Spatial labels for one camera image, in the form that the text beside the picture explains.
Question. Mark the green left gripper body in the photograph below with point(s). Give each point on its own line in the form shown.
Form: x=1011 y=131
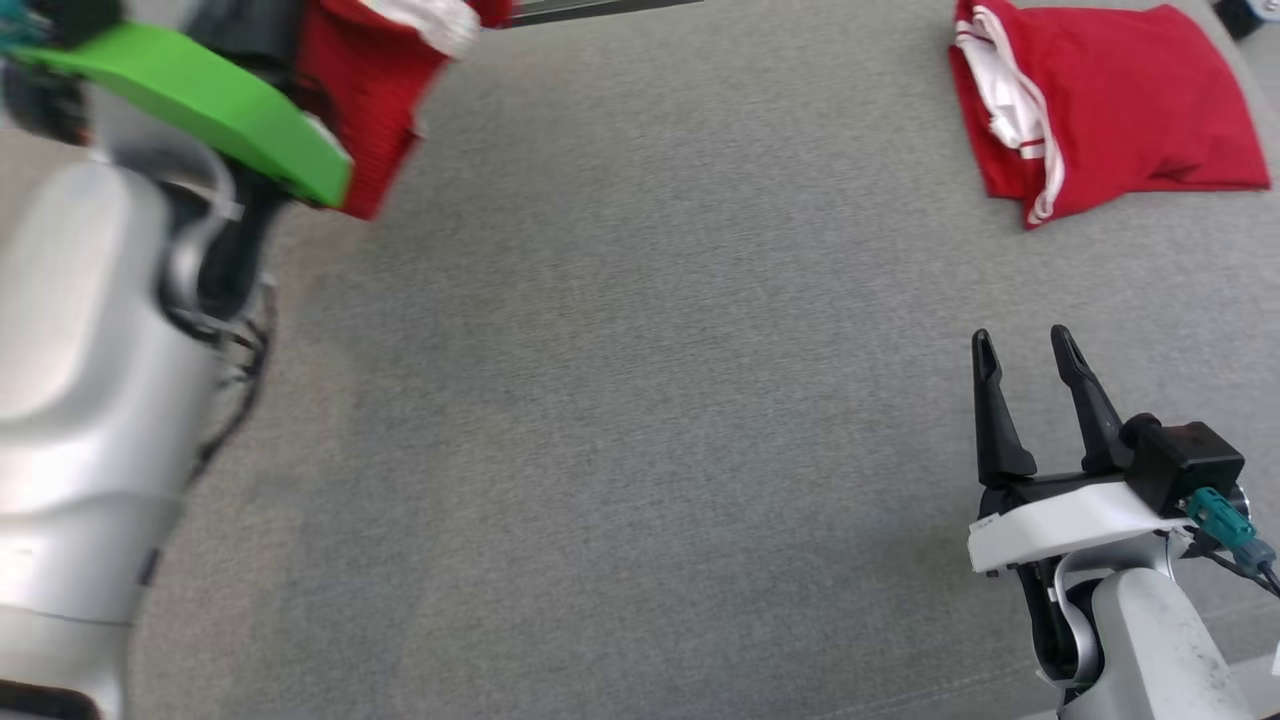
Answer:
x=200 y=100

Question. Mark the black caster wheel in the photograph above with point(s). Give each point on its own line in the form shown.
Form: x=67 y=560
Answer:
x=1245 y=15

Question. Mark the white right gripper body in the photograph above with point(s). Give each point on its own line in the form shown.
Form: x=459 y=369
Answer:
x=1070 y=525

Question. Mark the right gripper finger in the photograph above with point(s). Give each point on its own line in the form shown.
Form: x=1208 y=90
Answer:
x=1095 y=415
x=1000 y=440

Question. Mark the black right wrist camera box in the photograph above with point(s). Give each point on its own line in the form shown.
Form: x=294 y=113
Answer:
x=1190 y=460

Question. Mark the red shorts white trim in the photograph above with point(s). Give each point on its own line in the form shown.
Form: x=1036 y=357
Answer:
x=365 y=100

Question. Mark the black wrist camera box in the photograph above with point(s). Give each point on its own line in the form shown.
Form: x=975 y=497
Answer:
x=70 y=15
x=1190 y=460

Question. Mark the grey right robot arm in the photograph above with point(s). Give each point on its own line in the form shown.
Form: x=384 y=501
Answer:
x=1160 y=650

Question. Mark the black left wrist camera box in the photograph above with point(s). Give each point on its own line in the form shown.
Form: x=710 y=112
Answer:
x=70 y=15

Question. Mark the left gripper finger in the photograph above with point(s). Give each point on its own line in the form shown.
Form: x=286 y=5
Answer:
x=255 y=35

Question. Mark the red basketball jersey white sleeves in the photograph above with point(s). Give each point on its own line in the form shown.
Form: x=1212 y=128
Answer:
x=1130 y=100

